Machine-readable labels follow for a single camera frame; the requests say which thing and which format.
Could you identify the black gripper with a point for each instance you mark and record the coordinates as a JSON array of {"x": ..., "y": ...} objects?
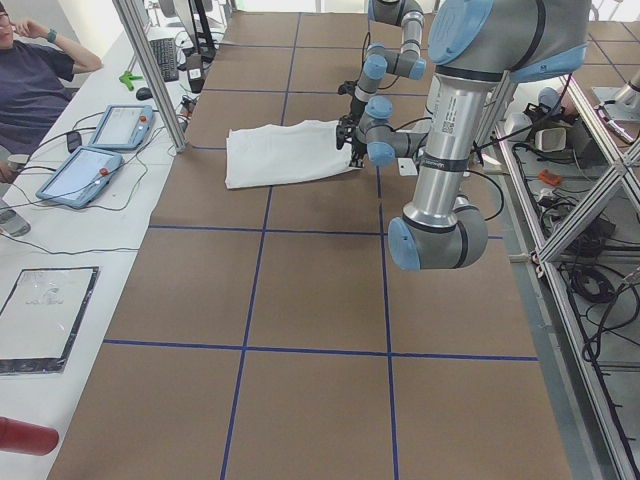
[
  {"x": 356, "y": 104},
  {"x": 358, "y": 148}
]

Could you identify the white printed long-sleeve shirt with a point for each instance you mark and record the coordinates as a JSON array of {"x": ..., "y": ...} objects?
[{"x": 276, "y": 155}]

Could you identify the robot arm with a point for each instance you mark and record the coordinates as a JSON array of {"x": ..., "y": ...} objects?
[
  {"x": 378, "y": 60},
  {"x": 472, "y": 46}
]

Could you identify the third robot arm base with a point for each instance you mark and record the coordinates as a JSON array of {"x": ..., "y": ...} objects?
[{"x": 619, "y": 103}]

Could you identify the orange tool on rack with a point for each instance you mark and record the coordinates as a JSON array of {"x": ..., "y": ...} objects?
[{"x": 550, "y": 178}]

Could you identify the black keyboard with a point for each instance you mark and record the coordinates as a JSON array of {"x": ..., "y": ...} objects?
[{"x": 164, "y": 52}]

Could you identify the black computer mouse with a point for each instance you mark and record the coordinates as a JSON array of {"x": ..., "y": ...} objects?
[{"x": 143, "y": 93}]

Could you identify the green plastic tool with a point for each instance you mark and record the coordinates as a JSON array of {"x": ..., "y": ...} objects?
[{"x": 127, "y": 78}]

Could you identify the far teach pendant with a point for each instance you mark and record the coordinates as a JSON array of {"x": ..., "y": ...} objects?
[{"x": 122, "y": 127}]

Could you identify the teach pendant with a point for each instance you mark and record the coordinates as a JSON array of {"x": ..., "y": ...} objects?
[
  {"x": 81, "y": 178},
  {"x": 122, "y": 127}
]

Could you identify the near teach pendant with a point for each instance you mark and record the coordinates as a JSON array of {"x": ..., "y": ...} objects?
[{"x": 81, "y": 178}]

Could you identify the black smartphone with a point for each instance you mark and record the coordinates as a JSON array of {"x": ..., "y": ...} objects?
[{"x": 73, "y": 140}]

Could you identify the seated person in navy shirt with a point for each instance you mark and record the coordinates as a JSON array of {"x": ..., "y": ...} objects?
[{"x": 35, "y": 62}]

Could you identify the silver foil tray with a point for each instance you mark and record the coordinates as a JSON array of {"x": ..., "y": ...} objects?
[{"x": 41, "y": 318}]

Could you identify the red bottle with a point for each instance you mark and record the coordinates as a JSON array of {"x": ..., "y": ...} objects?
[{"x": 27, "y": 438}]

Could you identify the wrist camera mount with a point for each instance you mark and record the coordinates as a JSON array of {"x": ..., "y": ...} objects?
[
  {"x": 344, "y": 131},
  {"x": 347, "y": 88}
]

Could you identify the aluminium frame post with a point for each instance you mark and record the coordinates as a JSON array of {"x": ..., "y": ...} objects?
[{"x": 133, "y": 27}]

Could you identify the right aluminium frame rack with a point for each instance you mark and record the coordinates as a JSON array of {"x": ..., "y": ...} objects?
[{"x": 584, "y": 238}]

